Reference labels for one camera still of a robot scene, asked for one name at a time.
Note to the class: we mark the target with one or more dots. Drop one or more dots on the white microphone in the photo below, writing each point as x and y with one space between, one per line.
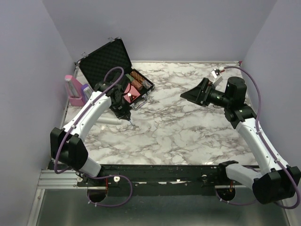
111 121

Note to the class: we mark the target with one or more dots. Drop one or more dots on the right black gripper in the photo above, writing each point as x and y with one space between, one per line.
196 95

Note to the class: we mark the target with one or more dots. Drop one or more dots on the black poker chip case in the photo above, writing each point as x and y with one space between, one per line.
95 65

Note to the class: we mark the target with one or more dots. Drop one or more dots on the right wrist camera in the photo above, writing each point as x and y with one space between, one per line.
216 73

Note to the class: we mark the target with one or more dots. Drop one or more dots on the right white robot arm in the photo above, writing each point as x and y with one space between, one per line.
277 180

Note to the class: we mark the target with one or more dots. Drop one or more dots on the purple metronome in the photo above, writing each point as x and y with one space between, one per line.
86 92

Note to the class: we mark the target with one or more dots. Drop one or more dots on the pink metronome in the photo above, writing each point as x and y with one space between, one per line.
73 89

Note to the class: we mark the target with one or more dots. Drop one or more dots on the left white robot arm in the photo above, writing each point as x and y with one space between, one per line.
67 144

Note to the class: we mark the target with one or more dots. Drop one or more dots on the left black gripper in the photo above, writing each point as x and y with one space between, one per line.
125 114

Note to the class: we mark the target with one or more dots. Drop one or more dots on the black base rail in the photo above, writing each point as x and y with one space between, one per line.
159 180

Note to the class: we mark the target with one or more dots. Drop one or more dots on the pink playing card deck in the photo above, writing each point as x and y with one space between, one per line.
131 93

